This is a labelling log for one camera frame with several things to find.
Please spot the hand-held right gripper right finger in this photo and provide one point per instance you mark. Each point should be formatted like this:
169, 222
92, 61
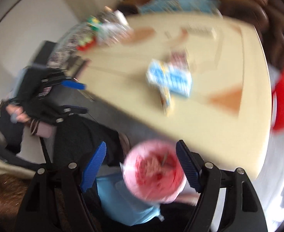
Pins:
187, 165

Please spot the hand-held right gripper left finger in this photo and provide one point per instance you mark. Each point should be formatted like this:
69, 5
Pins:
93, 166

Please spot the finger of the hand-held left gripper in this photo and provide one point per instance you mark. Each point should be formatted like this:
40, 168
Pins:
73, 110
73, 85

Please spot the pink trash bin with liner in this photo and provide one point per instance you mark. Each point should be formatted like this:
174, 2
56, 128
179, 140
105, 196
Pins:
154, 171

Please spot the person's left hand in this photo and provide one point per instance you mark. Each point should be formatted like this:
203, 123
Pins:
20, 113

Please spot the red fruit plate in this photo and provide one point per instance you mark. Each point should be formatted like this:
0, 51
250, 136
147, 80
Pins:
86, 46

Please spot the light blue bag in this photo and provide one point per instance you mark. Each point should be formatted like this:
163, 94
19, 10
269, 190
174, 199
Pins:
122, 200

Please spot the dark cloth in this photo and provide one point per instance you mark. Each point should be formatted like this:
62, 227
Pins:
10, 135

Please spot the clear bag of peanuts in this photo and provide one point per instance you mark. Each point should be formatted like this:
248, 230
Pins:
113, 32

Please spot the yellow snack wrapper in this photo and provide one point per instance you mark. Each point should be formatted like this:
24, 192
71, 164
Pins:
167, 102

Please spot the blue and white carton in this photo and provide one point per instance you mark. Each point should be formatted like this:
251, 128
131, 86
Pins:
169, 78

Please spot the red playing card box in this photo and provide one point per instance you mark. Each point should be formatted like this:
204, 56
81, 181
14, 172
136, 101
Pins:
179, 58

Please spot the blue floral pillow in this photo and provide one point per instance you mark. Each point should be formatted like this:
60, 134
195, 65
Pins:
180, 6

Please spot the white remote control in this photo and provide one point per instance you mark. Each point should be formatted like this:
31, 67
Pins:
202, 31

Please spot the brown leather sofa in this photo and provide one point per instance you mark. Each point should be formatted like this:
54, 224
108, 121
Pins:
265, 17

